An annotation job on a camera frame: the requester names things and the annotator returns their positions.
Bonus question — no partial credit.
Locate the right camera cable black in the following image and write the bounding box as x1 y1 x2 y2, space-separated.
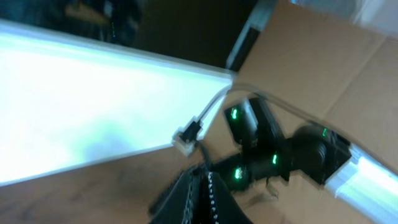
196 82 354 142

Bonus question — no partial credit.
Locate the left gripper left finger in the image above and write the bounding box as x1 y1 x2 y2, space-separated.
149 166 204 224

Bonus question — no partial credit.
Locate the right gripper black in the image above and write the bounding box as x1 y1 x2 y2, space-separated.
211 154 291 192

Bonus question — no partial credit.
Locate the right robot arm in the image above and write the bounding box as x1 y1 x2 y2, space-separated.
212 98 397 223

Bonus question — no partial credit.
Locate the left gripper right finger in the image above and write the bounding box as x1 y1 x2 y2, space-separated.
207 172 252 224

